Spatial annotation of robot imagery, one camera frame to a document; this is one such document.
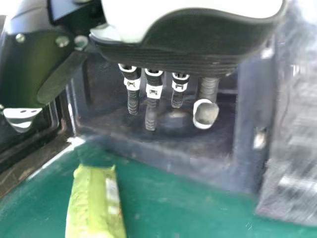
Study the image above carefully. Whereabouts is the yellow-green biscuit packet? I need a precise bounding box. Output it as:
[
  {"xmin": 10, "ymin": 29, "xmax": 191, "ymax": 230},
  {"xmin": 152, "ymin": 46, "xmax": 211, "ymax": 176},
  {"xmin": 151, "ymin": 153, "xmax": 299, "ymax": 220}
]
[{"xmin": 64, "ymin": 164, "xmax": 127, "ymax": 238}]

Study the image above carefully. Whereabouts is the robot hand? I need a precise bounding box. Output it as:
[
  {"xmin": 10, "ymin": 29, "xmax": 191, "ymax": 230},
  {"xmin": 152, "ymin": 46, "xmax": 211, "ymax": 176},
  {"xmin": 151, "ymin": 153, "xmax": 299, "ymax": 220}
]
[{"xmin": 0, "ymin": 0, "xmax": 288, "ymax": 134}]

